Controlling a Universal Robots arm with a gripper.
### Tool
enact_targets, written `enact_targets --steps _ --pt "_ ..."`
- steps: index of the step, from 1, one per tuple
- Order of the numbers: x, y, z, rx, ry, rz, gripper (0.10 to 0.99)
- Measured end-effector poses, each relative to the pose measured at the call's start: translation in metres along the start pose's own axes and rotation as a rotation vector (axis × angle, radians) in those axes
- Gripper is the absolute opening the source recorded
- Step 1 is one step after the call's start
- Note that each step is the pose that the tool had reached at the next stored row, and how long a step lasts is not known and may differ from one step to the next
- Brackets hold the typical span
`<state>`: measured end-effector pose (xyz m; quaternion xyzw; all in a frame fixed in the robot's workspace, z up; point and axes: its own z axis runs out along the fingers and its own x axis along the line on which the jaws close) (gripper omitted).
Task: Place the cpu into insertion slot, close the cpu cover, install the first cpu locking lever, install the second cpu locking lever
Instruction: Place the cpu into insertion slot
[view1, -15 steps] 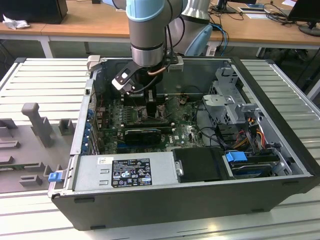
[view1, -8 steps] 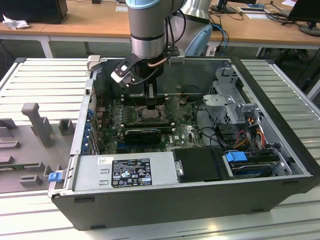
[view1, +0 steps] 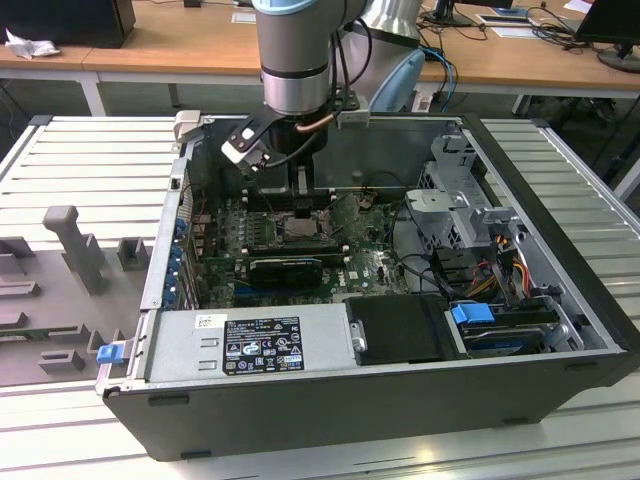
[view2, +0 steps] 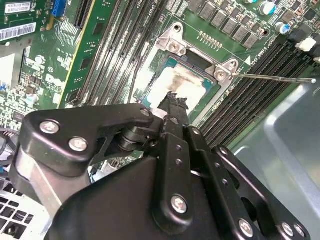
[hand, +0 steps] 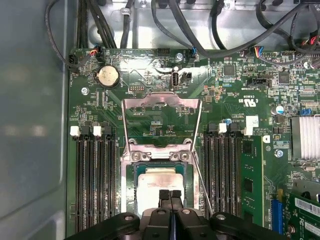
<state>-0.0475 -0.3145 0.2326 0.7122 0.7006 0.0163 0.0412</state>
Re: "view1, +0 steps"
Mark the wooden desk with white frame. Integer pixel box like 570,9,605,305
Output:
0,0,640,119

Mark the black monitor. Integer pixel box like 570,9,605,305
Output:
432,0,516,27
573,0,640,75

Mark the hard disk in blue carrier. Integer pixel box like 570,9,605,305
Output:
447,301,549,360

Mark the silver power supply with labels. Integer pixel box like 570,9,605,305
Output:
143,302,369,384

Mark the grey parts rack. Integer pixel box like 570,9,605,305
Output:
0,203,156,387

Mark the yellow orange red wire bundle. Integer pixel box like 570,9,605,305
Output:
469,257,532,297

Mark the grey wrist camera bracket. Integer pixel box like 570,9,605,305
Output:
335,93,372,129

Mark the black cable bundle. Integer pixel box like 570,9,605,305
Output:
388,172,454,301

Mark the silver CPU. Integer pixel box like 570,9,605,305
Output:
283,217,322,240

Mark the silver perforated drive cage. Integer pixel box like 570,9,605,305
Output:
403,132,531,251

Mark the black graphics card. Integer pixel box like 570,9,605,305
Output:
246,256,325,292

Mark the green RAM stick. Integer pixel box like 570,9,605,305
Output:
0,327,51,345

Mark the black and grey PC case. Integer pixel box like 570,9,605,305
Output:
94,110,640,462

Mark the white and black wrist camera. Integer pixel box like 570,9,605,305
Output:
221,115,274,170

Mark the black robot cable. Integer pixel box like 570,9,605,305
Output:
327,17,384,121

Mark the CPU socket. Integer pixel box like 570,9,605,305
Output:
272,209,335,245

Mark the crumpled white paper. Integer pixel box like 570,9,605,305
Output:
3,27,62,61

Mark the light grey case latch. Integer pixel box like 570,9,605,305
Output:
172,110,216,147

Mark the metal wire locking lever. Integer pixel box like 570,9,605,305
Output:
248,174,276,221

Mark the green motherboard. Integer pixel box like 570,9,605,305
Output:
198,189,444,310

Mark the black computer box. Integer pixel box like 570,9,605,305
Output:
0,0,137,50

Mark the blue cable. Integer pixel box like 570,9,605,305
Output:
424,47,459,109

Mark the black plastic shroud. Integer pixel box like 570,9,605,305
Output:
343,293,454,365

